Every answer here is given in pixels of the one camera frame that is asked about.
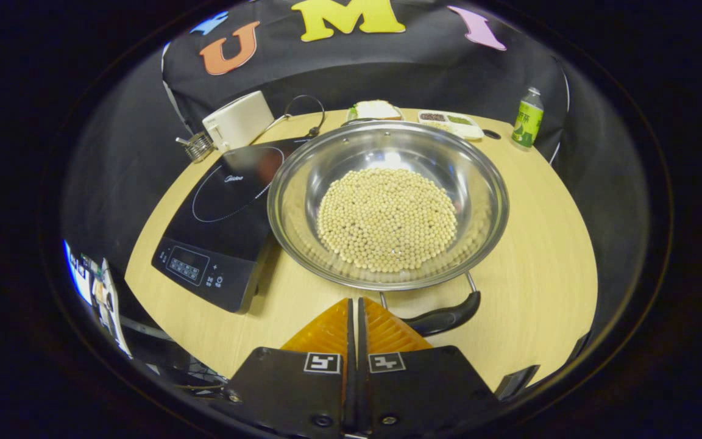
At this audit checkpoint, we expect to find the white divided bean dish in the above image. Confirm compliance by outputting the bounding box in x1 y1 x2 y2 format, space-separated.
418 110 486 141

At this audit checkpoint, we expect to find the black power cable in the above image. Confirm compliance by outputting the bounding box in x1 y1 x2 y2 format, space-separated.
266 95 326 145

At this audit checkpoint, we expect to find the stainless steel pot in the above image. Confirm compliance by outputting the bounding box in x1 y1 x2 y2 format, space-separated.
267 119 510 338

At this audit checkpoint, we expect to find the pile of soybeans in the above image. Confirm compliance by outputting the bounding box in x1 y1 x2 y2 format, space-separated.
316 168 459 273

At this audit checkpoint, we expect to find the white toaster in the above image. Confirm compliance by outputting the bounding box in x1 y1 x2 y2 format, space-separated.
202 90 275 153

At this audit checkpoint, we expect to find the black induction cooktop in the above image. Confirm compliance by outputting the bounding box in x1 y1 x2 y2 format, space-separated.
151 135 312 314

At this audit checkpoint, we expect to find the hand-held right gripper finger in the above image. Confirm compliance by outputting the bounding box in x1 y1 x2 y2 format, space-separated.
226 297 358 439
357 297 502 439

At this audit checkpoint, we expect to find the wire utensil holder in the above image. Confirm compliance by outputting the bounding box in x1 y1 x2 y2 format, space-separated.
175 131 215 163

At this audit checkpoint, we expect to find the sandwich on small plate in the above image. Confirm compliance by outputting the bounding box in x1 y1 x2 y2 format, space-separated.
348 99 405 123

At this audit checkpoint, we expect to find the green label drink bottle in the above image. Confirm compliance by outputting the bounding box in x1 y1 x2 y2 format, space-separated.
511 87 545 151

